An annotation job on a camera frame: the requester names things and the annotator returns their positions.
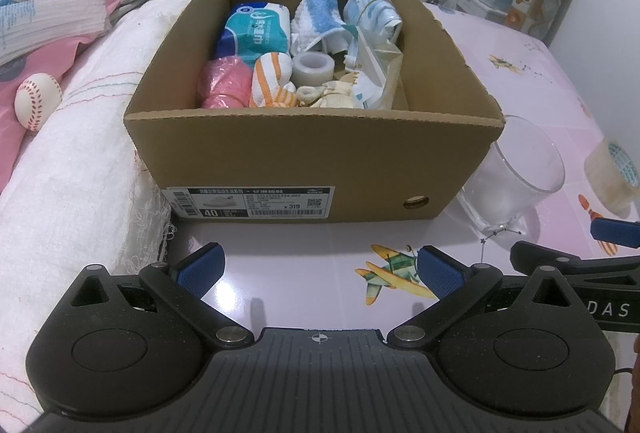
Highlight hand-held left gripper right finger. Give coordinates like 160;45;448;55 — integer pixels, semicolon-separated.
386;244;576;349

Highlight pink wrapped cloth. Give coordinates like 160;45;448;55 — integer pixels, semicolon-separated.
197;55;253;110

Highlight blue white striped towel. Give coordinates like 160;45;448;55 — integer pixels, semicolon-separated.
290;0;351;54

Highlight white water dispenser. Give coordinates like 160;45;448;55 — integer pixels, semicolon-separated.
452;0;511;18

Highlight blue white mask pack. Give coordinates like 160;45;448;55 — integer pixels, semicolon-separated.
342;0;403;44

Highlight cream cloth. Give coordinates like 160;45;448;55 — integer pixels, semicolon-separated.
297;80;361;108

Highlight orange white striped towel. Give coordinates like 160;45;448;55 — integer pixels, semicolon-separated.
248;52;301;108

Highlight brown cardboard box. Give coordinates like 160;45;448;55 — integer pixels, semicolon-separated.
123;0;505;223

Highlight white plastic wrapped pack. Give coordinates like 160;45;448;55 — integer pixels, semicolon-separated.
0;0;113;66

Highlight clear packing tape roll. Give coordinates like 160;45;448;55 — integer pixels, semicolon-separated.
584;138;640;219

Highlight blue white wet wipes pack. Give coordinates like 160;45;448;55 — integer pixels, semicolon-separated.
216;3;292;61

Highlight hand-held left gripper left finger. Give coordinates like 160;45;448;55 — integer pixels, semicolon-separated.
67;243;253;349

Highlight clear drinking glass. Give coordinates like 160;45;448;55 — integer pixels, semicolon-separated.
457;114;566;234

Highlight translucent white tape roll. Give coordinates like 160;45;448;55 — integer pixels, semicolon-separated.
292;52;335;88

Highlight white folded paper packet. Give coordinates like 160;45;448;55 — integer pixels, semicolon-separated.
342;25;405;110

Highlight white baseball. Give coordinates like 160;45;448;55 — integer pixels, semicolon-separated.
14;74;63;132

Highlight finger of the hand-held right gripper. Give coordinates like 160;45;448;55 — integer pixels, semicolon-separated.
510;240;640;286
590;217;640;250

